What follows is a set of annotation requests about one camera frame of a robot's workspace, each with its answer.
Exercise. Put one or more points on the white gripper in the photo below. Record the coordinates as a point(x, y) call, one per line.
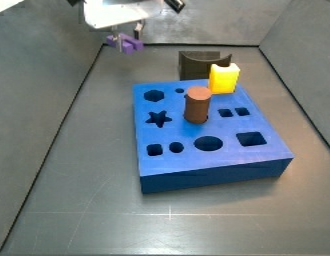
point(105, 13)

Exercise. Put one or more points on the purple double-square block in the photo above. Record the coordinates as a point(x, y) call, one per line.
point(130, 44)

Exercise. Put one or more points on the blue shape-sorting board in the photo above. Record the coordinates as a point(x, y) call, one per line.
point(233, 147)

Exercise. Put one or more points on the black curved holder stand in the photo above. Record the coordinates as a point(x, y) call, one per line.
point(194, 63)

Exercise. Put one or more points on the yellow arch block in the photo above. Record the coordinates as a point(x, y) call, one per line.
point(222, 78)

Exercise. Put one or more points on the brown cylinder peg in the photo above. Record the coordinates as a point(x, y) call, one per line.
point(197, 99)

